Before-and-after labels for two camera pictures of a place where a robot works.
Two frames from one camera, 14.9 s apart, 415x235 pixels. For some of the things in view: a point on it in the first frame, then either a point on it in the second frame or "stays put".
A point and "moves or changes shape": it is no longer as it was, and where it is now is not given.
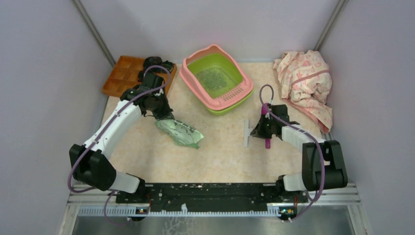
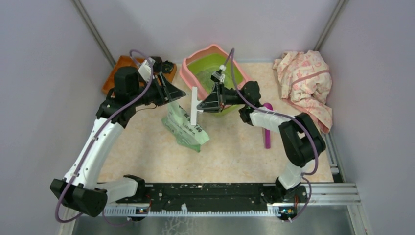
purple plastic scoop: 265,111 stays put
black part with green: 169,65 stays put
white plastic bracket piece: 247,131 → 195,102
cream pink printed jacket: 306,84 stays put
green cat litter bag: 180,133 moves or changes shape
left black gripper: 167,111 → 168,91
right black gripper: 262,134 → 212,103
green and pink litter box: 212,78 stays put
